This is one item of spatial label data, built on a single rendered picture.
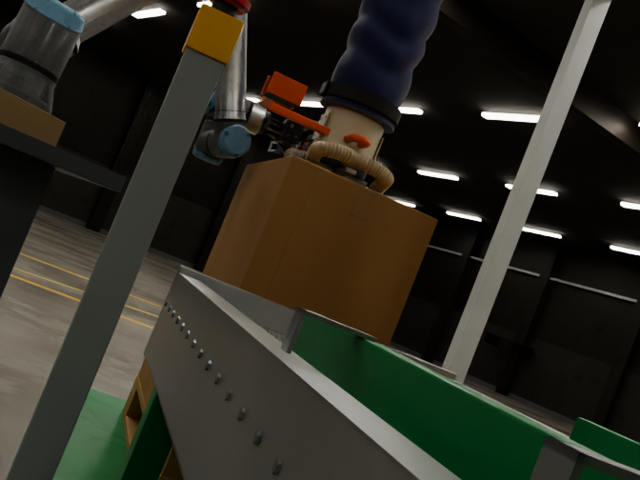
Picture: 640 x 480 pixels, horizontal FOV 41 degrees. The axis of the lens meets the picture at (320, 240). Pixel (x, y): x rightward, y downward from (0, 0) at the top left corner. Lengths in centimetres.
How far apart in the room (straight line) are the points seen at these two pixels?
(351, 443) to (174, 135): 79
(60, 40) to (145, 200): 98
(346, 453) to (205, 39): 84
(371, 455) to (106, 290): 80
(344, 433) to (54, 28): 172
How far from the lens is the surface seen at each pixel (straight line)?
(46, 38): 220
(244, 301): 191
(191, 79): 130
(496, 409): 65
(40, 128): 213
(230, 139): 238
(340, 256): 206
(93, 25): 245
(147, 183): 129
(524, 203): 559
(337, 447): 61
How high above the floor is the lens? 67
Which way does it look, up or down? 3 degrees up
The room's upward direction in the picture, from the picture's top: 22 degrees clockwise
